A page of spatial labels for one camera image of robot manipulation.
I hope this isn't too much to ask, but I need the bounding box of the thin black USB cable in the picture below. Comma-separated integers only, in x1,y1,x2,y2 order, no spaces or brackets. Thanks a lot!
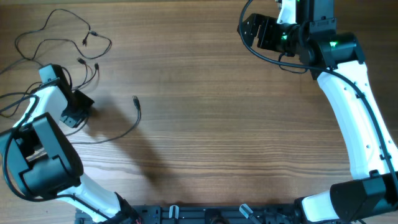
0,57,100,119

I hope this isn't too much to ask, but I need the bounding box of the thick black USB cable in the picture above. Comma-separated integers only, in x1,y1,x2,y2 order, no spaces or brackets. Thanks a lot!
63,95,142,145

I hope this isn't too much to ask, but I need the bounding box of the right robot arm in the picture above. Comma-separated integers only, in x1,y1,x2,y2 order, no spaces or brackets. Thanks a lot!
237,0,397,223

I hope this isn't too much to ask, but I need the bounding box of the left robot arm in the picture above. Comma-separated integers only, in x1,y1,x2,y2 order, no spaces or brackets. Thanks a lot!
1,64,142,223

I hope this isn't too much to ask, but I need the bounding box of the black left camera cable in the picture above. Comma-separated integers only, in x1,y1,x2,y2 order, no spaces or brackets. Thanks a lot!
1,95,109,220

